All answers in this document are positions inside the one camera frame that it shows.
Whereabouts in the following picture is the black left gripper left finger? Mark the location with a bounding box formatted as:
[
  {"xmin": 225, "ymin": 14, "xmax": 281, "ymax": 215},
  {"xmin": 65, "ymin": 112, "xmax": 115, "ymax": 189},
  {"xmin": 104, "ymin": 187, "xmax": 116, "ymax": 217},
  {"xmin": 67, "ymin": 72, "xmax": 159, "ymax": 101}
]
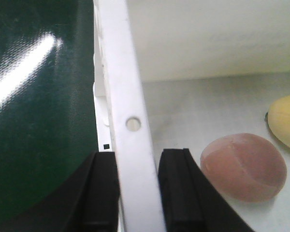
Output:
[{"xmin": 0, "ymin": 152, "xmax": 119, "ymax": 232}]

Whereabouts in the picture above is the yellow soft ball toy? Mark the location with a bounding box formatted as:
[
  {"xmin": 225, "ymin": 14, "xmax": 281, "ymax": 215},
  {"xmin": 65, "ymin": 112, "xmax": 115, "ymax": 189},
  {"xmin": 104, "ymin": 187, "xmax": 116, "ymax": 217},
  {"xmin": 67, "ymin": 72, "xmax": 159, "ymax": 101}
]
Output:
[{"xmin": 267, "ymin": 95, "xmax": 290, "ymax": 148}]

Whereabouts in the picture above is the brown soft ball toy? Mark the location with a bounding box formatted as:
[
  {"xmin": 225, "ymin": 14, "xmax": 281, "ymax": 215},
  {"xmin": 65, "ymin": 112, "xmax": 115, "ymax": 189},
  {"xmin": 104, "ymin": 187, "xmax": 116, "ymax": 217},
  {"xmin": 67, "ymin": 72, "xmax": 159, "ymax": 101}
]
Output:
[{"xmin": 200, "ymin": 133, "xmax": 287, "ymax": 203}]

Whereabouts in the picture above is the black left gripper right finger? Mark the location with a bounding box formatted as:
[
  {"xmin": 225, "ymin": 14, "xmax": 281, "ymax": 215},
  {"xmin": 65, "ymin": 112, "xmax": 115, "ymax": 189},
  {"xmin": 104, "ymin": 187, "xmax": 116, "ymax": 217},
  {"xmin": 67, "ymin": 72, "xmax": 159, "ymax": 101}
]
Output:
[{"xmin": 158, "ymin": 148, "xmax": 252, "ymax": 232}]

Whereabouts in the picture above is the white plastic Totelife tote box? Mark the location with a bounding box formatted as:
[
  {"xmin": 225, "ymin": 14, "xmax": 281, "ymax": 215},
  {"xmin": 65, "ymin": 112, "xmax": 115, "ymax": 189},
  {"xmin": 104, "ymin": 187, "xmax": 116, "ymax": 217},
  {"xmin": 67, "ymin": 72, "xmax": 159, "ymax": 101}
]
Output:
[{"xmin": 93, "ymin": 0, "xmax": 290, "ymax": 232}]

